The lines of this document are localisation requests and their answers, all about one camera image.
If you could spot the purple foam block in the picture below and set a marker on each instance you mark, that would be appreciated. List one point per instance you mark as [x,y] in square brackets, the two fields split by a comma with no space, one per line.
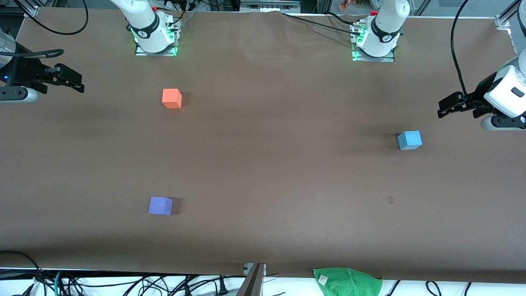
[160,206]

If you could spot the brown paper table cover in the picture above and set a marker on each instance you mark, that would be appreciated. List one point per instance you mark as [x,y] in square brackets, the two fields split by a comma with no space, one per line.
[287,185]

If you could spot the blue foam block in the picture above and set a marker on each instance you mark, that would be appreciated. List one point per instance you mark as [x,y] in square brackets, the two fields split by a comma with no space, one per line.
[409,140]

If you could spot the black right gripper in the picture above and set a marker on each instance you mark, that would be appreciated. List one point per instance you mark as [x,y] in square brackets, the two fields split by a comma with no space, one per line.
[24,70]

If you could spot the grey aluminium profile bar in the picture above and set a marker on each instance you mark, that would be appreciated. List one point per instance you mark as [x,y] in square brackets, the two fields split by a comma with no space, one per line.
[251,283]

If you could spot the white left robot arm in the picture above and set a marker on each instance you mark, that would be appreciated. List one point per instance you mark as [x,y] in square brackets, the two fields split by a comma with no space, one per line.
[384,28]

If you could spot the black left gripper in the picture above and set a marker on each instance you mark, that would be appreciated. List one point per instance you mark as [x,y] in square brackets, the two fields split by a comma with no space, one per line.
[479,95]

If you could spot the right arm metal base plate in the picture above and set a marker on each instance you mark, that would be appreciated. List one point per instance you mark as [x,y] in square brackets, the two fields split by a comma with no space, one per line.
[141,52]

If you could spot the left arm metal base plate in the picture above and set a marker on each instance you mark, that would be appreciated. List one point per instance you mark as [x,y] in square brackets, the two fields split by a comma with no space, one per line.
[388,58]

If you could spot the grey power strip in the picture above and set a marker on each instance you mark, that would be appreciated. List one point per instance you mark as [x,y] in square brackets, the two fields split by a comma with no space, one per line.
[269,6]

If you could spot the orange foam block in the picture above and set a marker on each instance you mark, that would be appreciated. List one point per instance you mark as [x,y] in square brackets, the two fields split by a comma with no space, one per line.
[171,98]

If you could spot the green microfibre cloth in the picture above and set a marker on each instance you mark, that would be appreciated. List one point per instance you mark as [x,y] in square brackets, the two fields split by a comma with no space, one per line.
[349,283]

